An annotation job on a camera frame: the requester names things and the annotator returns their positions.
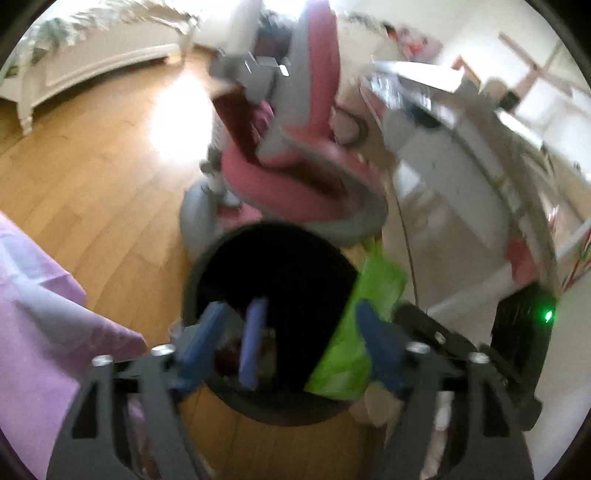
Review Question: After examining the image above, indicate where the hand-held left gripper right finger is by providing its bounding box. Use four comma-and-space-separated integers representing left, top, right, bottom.
355, 299, 536, 480

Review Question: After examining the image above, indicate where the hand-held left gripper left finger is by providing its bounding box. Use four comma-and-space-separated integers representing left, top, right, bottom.
46, 301, 228, 480

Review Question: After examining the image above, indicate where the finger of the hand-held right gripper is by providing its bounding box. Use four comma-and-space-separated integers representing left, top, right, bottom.
238, 296, 269, 391
392, 303, 481, 363

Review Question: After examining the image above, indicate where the green packet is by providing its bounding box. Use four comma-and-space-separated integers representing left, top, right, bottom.
305, 242, 409, 401

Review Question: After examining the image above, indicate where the black trash bin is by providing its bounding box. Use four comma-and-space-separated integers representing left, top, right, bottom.
181, 222, 370, 428

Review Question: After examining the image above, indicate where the pink grey chair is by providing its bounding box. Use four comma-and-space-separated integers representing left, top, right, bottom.
180, 0, 389, 259

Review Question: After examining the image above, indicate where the purple tablecloth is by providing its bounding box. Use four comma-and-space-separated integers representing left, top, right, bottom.
0, 210, 148, 480

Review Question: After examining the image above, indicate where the white desk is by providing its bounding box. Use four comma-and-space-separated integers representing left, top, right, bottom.
360, 60, 591, 315

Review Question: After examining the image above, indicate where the floral blanket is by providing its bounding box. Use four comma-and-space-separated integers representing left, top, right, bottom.
9, 0, 195, 70

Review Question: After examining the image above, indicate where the thin dark cable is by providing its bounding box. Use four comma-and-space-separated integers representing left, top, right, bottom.
390, 180, 422, 308

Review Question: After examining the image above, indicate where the colourful wall picture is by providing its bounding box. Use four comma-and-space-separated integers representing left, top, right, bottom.
388, 23, 444, 61

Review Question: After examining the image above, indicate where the white bed frame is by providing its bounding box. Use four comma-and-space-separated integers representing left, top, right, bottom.
0, 0, 201, 134

